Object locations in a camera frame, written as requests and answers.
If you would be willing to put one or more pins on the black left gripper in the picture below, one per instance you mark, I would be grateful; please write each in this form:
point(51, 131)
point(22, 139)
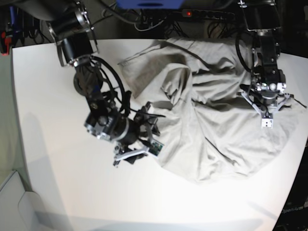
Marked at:
point(268, 94)

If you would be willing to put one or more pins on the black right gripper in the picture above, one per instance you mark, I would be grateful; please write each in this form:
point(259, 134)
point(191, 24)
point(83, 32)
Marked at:
point(116, 127)

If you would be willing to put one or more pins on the beige t-shirt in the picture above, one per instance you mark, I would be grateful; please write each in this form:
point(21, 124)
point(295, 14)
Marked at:
point(208, 131)

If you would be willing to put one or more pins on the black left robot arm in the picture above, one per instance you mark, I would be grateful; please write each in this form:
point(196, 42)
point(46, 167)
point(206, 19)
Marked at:
point(267, 82)

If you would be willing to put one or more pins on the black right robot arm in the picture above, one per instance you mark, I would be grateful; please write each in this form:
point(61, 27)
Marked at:
point(109, 103)

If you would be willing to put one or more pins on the black power strip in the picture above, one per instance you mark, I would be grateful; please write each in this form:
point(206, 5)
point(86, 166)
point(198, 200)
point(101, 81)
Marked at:
point(205, 14)

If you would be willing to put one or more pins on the blue box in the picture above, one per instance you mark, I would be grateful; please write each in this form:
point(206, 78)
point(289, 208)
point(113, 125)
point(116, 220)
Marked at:
point(150, 4)

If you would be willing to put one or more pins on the red black tool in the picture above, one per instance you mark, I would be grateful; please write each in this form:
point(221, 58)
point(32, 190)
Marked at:
point(5, 42)

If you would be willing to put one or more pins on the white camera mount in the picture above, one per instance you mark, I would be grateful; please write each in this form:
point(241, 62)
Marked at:
point(266, 113)

